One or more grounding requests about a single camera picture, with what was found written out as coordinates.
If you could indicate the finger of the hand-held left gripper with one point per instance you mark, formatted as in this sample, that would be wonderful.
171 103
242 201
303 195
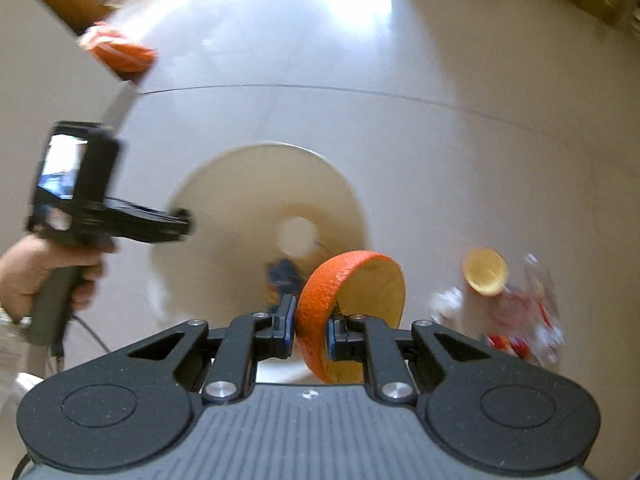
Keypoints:
172 222

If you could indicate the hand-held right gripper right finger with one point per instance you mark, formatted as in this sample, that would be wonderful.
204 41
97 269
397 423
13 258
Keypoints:
332 341

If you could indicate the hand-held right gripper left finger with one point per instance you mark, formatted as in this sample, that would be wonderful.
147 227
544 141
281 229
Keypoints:
287 327

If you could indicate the white round trash bin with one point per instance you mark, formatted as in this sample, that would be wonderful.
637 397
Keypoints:
225 200

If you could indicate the yellow milk tea cup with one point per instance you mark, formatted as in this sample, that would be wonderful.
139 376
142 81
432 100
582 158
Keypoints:
298 237

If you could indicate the clear plastic box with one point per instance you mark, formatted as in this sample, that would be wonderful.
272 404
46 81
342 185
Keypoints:
512 312

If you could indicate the clear plastic wrapper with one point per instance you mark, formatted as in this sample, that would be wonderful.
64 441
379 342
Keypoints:
547 310

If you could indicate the person's left hand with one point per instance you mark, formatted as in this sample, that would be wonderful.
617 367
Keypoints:
25 275

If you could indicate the orange bag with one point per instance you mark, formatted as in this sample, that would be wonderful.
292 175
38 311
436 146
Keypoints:
120 52

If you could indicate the silver wrist watch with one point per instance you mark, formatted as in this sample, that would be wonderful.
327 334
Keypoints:
15 319

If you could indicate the person's white clothing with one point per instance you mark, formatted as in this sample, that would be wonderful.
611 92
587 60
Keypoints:
22 390

